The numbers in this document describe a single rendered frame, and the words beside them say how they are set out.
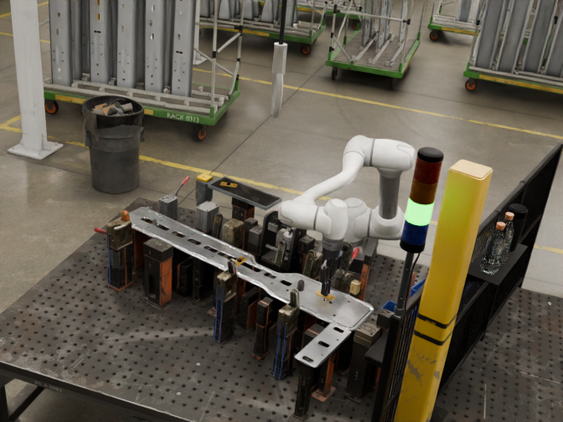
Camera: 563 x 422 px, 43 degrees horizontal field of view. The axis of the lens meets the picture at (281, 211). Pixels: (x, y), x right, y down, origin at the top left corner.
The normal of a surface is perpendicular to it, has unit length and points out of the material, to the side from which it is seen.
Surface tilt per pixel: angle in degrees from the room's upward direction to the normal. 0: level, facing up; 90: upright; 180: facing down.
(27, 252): 0
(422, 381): 90
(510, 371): 0
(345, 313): 0
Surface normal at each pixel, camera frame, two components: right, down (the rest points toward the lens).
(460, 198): -0.55, 0.35
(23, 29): -0.31, 0.42
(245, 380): 0.09, -0.88
